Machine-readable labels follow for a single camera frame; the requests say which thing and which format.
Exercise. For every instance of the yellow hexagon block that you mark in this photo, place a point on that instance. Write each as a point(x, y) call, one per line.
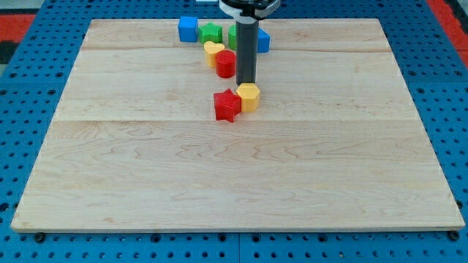
point(250, 97)

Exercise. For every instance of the red star block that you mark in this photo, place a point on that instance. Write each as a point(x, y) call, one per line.
point(227, 105)

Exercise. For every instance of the green round block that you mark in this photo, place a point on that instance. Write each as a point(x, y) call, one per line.
point(232, 37)

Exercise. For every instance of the blue triangle block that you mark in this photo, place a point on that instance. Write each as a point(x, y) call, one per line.
point(263, 41)

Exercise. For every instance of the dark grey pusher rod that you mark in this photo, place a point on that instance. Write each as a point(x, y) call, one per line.
point(246, 52)

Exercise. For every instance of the black white robot flange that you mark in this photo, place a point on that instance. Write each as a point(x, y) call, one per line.
point(249, 10)

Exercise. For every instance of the green star block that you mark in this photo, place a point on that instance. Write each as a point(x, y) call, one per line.
point(210, 32)

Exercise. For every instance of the blue cube block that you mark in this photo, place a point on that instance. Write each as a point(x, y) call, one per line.
point(188, 29)

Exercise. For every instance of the yellow heart block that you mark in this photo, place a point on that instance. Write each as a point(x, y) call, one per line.
point(211, 49)

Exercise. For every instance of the red cylinder block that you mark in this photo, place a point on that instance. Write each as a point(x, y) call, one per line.
point(225, 63)

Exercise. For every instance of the wooden board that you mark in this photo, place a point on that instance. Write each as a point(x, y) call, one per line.
point(335, 145)

